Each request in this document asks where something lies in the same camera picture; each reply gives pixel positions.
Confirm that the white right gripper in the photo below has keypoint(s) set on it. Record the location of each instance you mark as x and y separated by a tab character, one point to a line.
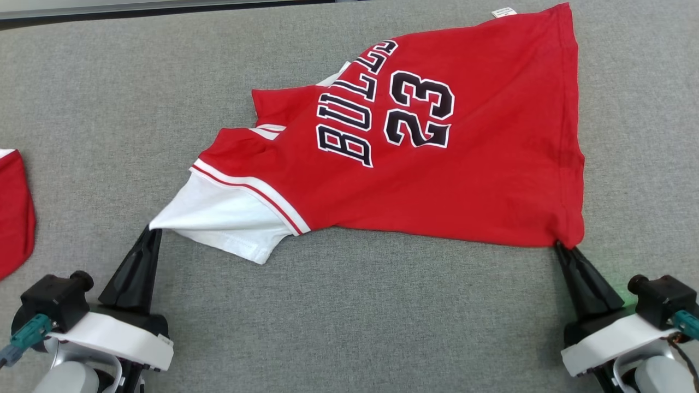
611	341

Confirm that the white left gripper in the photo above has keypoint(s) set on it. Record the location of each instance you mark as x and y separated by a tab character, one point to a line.
120	341

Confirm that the red Bulls 23 jersey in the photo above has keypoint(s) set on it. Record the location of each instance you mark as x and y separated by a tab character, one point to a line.
480	180

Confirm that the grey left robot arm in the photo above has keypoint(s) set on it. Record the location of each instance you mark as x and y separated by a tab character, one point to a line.
68	380

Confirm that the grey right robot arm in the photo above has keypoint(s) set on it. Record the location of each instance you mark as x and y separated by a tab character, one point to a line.
661	380

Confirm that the red white-striped shorts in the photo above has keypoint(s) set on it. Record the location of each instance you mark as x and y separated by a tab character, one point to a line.
13	218

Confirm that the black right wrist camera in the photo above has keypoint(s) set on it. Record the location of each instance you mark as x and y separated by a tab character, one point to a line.
661	297

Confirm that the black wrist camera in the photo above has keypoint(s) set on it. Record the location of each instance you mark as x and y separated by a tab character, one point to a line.
661	297
54	300

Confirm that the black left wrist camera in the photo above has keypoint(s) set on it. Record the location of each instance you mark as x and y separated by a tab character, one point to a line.
54	300

